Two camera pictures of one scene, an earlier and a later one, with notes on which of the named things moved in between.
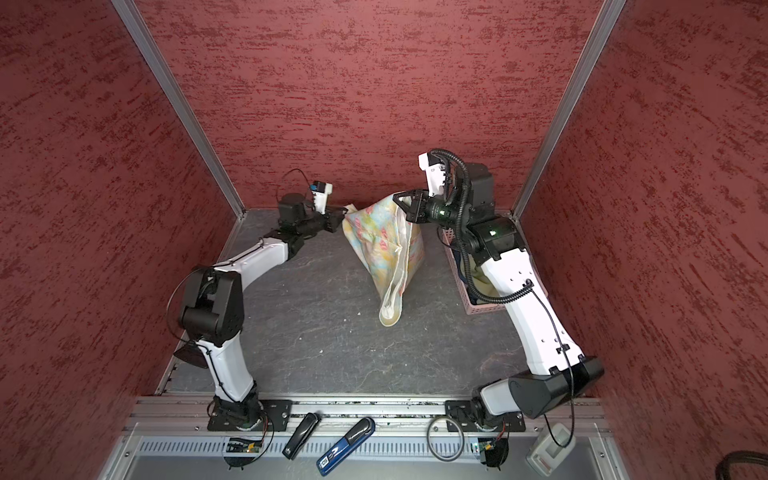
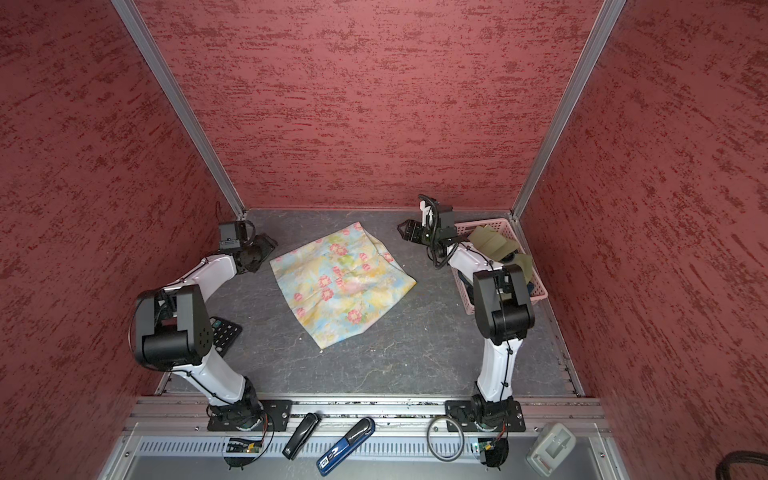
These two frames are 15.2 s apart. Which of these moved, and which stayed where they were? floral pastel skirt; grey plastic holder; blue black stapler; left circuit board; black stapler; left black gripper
Moved: floral pastel skirt; left black gripper
Stayed: left circuit board; blue black stapler; grey plastic holder; black stapler
